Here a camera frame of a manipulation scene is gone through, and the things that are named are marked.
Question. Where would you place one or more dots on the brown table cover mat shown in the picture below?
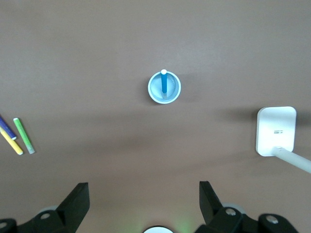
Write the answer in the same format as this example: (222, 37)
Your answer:
(155, 36)

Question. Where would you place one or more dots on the light blue mesh cup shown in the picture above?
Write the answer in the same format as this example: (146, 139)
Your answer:
(175, 93)

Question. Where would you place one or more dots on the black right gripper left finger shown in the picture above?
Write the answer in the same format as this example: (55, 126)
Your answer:
(70, 208)

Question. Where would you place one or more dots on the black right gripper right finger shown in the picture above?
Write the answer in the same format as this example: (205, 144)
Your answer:
(213, 213)

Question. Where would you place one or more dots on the blue marker pen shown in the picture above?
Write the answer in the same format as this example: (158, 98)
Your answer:
(164, 83)

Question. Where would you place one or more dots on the green marker pen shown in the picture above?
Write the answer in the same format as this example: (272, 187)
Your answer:
(23, 136)

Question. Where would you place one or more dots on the white lamp stand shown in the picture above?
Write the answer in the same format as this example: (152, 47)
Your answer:
(275, 131)

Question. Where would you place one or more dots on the yellow marker pen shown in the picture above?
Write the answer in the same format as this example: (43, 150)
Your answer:
(12, 144)

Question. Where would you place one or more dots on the purple marker pen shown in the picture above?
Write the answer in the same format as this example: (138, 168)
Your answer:
(7, 128)

